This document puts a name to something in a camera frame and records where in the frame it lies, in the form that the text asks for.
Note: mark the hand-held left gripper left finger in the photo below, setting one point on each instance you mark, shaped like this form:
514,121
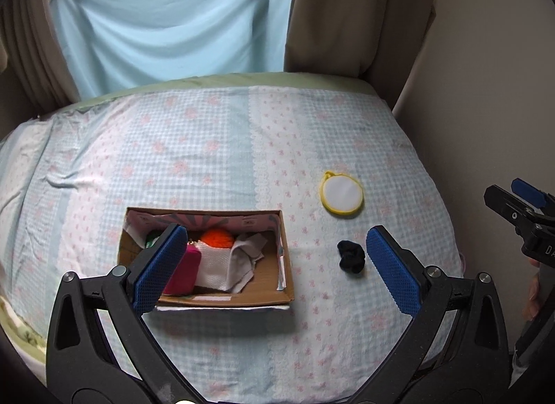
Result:
159,274

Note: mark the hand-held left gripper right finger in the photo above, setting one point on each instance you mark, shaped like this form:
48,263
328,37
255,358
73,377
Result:
394,274

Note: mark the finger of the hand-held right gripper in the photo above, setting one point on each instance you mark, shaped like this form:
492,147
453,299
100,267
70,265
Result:
507,204
531,193

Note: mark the magenta soft pouch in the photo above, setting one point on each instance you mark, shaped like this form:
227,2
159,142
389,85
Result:
184,274

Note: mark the orange fluffy ball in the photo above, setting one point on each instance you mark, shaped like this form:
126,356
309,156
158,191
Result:
217,238

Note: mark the light grey cloth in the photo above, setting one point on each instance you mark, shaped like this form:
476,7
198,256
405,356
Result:
247,252

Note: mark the cardboard box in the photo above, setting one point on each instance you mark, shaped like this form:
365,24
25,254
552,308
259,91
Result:
266,281

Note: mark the person's right hand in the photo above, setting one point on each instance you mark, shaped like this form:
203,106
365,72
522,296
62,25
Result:
532,295

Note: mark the black scrunchie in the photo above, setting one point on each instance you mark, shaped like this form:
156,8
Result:
351,256

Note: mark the round yellow-edged white pad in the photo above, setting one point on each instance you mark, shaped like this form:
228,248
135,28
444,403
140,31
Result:
342,193

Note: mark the blue floral patterned bed sheet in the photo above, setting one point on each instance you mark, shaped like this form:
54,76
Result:
217,148

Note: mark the folded floral blanket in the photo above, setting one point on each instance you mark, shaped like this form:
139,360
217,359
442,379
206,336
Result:
24,334

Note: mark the green mattress sheet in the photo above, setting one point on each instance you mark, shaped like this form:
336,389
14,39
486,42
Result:
260,80

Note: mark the beige curtain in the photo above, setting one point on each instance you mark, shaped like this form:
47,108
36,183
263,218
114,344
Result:
34,61
355,18

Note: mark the light blue hanging cloth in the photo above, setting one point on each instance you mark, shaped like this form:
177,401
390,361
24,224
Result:
173,18

